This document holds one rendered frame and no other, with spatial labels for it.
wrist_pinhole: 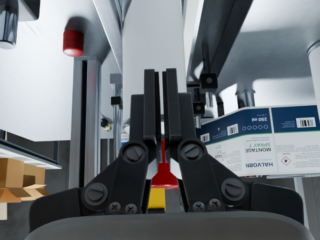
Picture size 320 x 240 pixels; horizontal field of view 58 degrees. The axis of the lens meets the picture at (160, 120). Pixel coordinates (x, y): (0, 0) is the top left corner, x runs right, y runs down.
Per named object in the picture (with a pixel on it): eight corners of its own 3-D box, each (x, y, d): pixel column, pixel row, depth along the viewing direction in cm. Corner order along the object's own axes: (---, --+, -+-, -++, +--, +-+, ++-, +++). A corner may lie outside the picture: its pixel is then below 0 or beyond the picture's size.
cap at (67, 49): (58, 31, 47) (57, 50, 46) (77, 28, 46) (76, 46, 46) (70, 41, 50) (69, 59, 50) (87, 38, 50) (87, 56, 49)
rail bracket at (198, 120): (201, 82, 72) (205, 129, 69) (175, 83, 72) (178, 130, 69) (203, 77, 69) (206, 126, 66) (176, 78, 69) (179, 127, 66)
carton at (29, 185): (50, 165, 326) (48, 199, 317) (10, 166, 325) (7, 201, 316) (33, 162, 282) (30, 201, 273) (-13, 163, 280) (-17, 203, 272)
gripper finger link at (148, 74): (93, 225, 13) (105, 106, 17) (164, 223, 13) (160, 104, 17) (73, 203, 10) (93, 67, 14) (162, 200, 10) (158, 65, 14)
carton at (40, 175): (54, 168, 366) (52, 199, 357) (17, 169, 363) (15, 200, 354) (44, 165, 328) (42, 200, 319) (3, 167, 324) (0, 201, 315)
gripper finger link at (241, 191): (167, 223, 13) (163, 104, 17) (238, 221, 13) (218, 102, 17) (166, 200, 10) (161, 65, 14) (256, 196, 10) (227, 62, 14)
